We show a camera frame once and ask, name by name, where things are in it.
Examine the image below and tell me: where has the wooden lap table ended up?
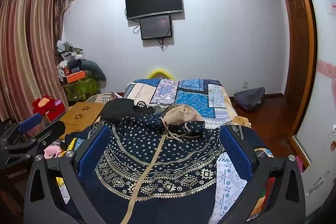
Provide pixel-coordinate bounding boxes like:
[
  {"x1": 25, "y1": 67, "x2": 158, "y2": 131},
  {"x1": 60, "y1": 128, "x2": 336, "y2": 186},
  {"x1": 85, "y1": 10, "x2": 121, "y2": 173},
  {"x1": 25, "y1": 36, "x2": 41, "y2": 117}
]
[{"x1": 62, "y1": 102, "x2": 107, "y2": 139}]

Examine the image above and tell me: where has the yellow ring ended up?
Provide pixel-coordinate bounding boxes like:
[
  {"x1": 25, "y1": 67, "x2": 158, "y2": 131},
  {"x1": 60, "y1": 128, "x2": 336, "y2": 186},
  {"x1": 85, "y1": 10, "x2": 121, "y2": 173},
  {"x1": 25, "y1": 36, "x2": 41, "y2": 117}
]
[{"x1": 146, "y1": 68, "x2": 177, "y2": 81}]

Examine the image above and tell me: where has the striped pink curtain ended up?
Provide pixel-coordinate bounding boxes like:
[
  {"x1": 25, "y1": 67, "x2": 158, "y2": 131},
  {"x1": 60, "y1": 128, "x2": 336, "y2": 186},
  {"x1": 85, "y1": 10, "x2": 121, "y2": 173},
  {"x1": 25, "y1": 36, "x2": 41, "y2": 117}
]
[{"x1": 0, "y1": 0, "x2": 70, "y2": 135}]

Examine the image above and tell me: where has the wooden door frame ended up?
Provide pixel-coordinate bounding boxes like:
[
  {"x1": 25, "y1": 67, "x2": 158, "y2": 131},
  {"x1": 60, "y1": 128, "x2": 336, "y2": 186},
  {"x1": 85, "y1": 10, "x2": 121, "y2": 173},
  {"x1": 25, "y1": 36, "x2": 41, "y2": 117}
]
[{"x1": 281, "y1": 0, "x2": 319, "y2": 152}]

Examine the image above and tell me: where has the small black wall monitor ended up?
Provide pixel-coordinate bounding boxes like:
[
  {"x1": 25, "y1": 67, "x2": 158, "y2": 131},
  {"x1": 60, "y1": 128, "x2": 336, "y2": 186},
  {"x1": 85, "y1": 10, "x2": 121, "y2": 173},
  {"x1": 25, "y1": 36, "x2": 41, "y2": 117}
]
[{"x1": 139, "y1": 15, "x2": 173, "y2": 41}]

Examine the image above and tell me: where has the black cord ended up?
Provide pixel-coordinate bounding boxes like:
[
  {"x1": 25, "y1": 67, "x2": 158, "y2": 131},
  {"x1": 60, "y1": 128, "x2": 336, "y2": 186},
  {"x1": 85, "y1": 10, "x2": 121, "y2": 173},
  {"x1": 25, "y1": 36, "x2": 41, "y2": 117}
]
[{"x1": 133, "y1": 101, "x2": 148, "y2": 112}]

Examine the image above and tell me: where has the pile of papers and bags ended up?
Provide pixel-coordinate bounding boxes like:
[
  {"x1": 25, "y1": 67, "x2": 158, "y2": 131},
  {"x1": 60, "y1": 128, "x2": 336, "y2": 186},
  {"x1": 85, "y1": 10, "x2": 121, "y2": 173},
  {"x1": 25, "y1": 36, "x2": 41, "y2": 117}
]
[{"x1": 56, "y1": 40, "x2": 85, "y2": 70}]

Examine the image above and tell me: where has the colourful cartoon quilt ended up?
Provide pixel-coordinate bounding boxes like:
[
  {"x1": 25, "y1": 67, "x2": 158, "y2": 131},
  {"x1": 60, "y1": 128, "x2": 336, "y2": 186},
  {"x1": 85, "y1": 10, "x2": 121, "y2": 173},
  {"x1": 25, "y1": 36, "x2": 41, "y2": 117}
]
[{"x1": 43, "y1": 135, "x2": 79, "y2": 203}]

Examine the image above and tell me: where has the red plush toy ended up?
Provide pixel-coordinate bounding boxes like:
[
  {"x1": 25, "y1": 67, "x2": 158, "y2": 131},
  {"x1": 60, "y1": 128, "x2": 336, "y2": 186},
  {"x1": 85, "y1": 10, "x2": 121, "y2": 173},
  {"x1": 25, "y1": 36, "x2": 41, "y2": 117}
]
[{"x1": 32, "y1": 94, "x2": 66, "y2": 123}]

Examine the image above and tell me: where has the navy patterned hoodie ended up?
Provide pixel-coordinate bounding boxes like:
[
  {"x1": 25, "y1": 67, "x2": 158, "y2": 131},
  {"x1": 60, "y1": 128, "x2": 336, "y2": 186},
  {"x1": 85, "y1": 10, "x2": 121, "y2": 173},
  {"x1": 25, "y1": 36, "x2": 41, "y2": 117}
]
[{"x1": 64, "y1": 104, "x2": 263, "y2": 224}]

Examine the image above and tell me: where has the orange box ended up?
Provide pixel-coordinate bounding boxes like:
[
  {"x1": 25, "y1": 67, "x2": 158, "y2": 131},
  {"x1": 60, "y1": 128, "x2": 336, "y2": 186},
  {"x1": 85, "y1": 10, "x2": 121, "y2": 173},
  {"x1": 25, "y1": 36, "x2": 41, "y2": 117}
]
[{"x1": 65, "y1": 70, "x2": 89, "y2": 84}]

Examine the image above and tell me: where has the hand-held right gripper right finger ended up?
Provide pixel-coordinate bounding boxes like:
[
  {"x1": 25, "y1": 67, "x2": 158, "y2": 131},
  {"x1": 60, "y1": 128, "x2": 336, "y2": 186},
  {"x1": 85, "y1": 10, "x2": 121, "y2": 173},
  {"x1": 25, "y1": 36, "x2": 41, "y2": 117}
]
[{"x1": 222, "y1": 124, "x2": 307, "y2": 224}]

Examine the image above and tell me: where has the black garment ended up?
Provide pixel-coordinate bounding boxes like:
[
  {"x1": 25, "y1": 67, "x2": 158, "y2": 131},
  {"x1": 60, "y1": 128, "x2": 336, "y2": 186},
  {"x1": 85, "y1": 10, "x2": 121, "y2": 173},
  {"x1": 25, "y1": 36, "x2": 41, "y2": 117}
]
[{"x1": 100, "y1": 98, "x2": 156, "y2": 125}]

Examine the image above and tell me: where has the grey backpack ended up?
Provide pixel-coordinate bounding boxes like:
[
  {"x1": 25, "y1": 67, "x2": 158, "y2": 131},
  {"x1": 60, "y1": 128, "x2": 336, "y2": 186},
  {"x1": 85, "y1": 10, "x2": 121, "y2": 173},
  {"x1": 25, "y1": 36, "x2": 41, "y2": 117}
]
[{"x1": 233, "y1": 86, "x2": 266, "y2": 112}]

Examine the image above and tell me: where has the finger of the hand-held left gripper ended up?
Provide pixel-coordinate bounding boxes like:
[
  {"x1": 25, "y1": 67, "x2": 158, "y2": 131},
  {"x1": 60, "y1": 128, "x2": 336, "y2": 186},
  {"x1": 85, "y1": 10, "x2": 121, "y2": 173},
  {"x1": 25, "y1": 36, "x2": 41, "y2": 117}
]
[
  {"x1": 26, "y1": 120, "x2": 66, "y2": 147},
  {"x1": 16, "y1": 112, "x2": 44, "y2": 134}
]

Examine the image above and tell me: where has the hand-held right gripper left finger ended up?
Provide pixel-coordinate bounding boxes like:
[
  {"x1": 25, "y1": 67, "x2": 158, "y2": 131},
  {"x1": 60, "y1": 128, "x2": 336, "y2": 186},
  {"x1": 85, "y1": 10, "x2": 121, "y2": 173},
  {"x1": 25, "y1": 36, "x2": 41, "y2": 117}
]
[{"x1": 24, "y1": 124, "x2": 116, "y2": 224}]

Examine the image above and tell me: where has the pink checked cloth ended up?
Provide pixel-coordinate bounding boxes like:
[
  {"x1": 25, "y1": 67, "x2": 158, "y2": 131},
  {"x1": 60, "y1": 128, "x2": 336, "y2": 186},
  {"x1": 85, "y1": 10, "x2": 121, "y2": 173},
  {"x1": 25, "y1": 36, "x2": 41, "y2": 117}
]
[{"x1": 95, "y1": 92, "x2": 123, "y2": 104}]

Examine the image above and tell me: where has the white sliding door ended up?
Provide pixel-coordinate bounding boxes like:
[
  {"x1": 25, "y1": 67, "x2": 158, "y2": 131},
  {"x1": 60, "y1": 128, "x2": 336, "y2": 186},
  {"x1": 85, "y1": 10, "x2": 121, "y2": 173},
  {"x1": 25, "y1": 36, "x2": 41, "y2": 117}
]
[{"x1": 291, "y1": 0, "x2": 336, "y2": 216}]

